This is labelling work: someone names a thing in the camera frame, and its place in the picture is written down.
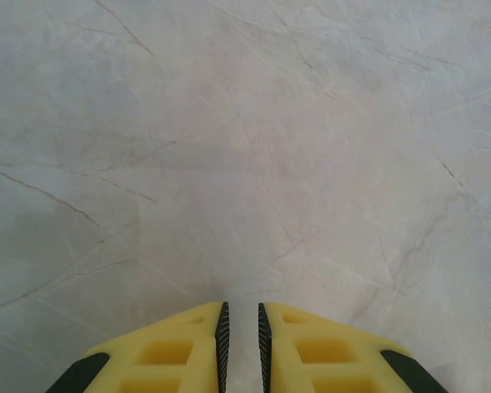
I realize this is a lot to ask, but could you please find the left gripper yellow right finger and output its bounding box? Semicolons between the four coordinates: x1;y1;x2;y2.
257;301;439;393

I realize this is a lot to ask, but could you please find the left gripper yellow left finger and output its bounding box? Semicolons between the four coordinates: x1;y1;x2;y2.
44;301;231;393

